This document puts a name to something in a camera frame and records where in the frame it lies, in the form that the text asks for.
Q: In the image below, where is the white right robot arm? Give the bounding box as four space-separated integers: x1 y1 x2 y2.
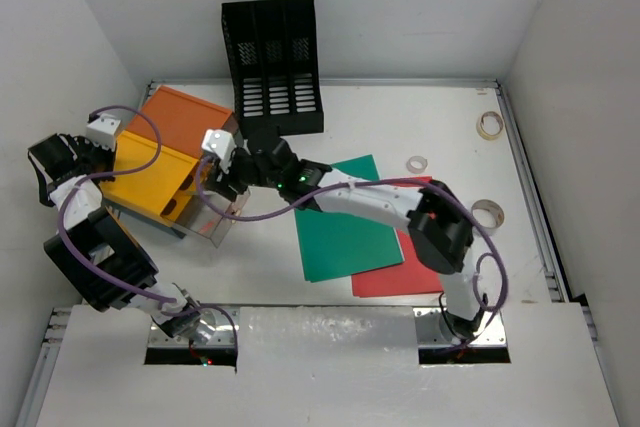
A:
201 129 486 343

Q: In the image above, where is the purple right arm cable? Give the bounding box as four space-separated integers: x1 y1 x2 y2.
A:
195 156 510 348

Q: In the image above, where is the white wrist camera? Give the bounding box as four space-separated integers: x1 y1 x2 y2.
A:
85 114 122 151
201 129 237 172

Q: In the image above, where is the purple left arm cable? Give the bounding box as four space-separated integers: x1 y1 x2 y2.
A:
56 104 239 348

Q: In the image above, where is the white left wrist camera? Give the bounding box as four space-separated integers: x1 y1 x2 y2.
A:
85 114 122 151

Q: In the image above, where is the green plastic folder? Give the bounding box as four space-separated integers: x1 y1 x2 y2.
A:
292 154 406 284

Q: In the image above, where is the clear tape roll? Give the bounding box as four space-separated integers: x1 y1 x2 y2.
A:
405 155 428 174

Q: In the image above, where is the red plastic folder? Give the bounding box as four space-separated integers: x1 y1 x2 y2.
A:
351 176 457 299

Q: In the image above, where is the yellow drawer cabinet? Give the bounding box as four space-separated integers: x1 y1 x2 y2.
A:
100 131 198 226

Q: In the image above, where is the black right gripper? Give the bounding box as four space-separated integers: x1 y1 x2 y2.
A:
206 146 283 200

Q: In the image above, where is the black file organizer rack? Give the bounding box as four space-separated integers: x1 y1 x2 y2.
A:
221 0 324 137

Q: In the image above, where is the smoky yellow cabinet drawer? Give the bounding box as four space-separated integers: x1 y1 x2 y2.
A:
169 185 251 247

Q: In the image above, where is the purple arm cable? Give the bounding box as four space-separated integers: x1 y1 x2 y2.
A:
195 156 510 348
56 104 239 348

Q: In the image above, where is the brown tape roll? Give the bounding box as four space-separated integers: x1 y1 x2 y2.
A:
471 199 505 236

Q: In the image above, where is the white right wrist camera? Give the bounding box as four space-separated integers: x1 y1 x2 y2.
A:
201 129 237 172

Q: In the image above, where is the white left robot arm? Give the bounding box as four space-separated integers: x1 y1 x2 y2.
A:
27 134 201 338

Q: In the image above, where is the yellow masking tape roll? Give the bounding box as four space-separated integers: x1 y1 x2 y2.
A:
476 111 505 141

